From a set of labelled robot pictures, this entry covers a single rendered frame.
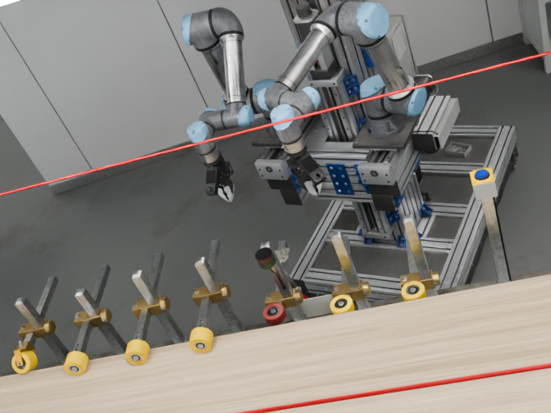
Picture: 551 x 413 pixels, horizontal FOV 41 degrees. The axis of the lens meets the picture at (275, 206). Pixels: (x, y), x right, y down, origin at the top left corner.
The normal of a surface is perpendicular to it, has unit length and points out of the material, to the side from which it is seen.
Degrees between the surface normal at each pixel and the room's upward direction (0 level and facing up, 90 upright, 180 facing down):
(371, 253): 0
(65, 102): 90
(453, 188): 0
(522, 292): 0
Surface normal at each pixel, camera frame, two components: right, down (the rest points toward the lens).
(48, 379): -0.32, -0.73
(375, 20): 0.66, 0.14
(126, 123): 0.06, 0.62
